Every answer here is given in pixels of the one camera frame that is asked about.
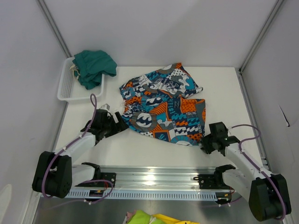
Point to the colourful patterned shorts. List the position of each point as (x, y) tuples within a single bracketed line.
[(159, 104)]

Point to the yellow cloth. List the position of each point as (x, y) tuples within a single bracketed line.
[(169, 220)]

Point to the white slotted cable duct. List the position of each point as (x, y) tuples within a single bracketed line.
[(142, 194)]

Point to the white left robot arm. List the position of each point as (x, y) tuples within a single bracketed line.
[(56, 174)]

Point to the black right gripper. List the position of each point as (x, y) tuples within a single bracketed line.
[(206, 148)]

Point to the aluminium frame post right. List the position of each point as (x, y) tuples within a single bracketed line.
[(262, 33)]

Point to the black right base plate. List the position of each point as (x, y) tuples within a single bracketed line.
[(211, 181)]

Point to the aluminium frame post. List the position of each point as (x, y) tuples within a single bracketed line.
[(53, 26), (262, 33)]

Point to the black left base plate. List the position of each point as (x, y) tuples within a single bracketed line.
[(109, 176)]

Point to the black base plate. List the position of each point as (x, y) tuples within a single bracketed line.
[(211, 181), (109, 176)]

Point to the aluminium frame post left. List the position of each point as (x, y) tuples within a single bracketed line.
[(53, 26)]

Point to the lime green cloth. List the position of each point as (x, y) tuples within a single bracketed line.
[(139, 217)]

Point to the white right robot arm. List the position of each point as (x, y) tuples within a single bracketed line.
[(266, 193)]

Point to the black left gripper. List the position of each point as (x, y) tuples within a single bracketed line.
[(117, 127)]

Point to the aluminium mounting rail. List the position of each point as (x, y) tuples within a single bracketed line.
[(166, 179)]

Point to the green folded shorts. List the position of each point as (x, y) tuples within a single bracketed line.
[(89, 67)]

